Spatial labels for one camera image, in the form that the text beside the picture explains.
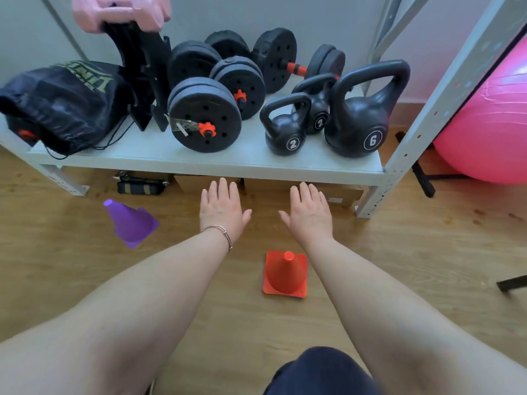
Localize black plate dumbbell orange handle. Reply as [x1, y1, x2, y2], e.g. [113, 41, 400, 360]
[251, 28, 347, 94]

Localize person's right hand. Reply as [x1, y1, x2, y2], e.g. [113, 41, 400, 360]
[279, 182, 334, 250]

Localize black strap pouch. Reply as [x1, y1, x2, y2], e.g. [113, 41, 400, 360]
[113, 171, 170, 197]

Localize pink exercise ball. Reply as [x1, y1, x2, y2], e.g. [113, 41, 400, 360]
[432, 35, 527, 185]

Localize purple training cone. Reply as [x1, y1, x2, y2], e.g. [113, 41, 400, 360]
[103, 199, 160, 250]

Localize black plate dumbbell taped label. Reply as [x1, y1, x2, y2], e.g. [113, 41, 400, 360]
[167, 40, 243, 154]

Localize thin silver bracelet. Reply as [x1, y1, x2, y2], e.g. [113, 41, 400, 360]
[200, 225, 234, 254]

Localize small black kettlebell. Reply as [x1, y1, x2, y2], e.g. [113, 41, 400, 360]
[259, 93, 313, 157]

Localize long cardboard box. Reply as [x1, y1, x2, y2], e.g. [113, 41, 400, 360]
[242, 178, 365, 208]

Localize black dumbbell stand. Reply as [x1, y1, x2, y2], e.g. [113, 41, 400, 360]
[100, 21, 172, 132]

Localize large black kettlebell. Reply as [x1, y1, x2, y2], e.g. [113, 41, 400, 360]
[324, 59, 411, 158]

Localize black metal floor stand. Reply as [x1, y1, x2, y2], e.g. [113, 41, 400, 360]
[395, 131, 471, 199]

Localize person's left hand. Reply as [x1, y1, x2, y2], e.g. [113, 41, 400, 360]
[200, 177, 253, 244]

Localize black furniture leg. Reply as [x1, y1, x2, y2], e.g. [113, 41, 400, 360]
[496, 275, 527, 293]

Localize person's left forearm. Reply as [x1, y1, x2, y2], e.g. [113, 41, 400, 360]
[0, 227, 237, 395]

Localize person's right forearm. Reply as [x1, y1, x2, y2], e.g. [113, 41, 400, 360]
[303, 238, 527, 395]

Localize grey metal shelving rack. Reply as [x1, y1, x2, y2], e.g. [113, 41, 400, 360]
[0, 0, 527, 219]

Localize black drawstring bag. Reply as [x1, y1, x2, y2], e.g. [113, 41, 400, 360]
[0, 60, 133, 160]

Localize person's dark blue shorts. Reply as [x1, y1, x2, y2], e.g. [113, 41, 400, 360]
[263, 346, 382, 395]

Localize pink hex dumbbell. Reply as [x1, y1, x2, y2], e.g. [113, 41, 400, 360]
[72, 0, 173, 34]

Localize medium black kettlebell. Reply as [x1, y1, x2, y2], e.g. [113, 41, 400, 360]
[291, 73, 340, 135]

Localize orange training cone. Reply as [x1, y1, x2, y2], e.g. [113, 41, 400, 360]
[263, 251, 308, 299]

